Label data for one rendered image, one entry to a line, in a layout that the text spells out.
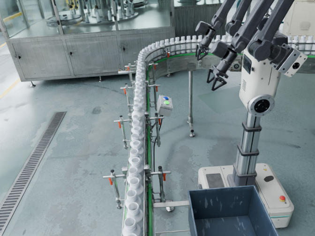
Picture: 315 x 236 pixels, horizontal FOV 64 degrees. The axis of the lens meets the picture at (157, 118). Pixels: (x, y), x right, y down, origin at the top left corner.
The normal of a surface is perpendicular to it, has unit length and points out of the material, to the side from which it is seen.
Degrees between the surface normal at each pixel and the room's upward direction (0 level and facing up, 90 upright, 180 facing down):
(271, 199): 0
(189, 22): 90
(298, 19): 90
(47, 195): 0
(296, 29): 90
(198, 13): 90
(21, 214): 0
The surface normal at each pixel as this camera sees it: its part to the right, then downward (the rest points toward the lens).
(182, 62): 0.18, 0.51
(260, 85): 0.04, 0.68
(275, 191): -0.07, -0.84
